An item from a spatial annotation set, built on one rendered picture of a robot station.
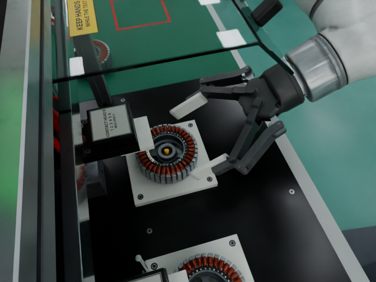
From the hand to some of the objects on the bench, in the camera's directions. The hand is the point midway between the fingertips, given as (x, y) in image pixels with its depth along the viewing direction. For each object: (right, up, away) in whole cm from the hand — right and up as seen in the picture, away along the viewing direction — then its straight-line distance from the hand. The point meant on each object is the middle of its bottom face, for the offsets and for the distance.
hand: (188, 141), depth 51 cm
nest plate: (-4, -4, +4) cm, 7 cm away
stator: (-4, -3, +3) cm, 6 cm away
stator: (+3, -23, -10) cm, 25 cm away
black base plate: (-2, -15, -1) cm, 15 cm away
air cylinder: (-18, -7, +2) cm, 19 cm away
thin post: (-6, -20, -7) cm, 22 cm away
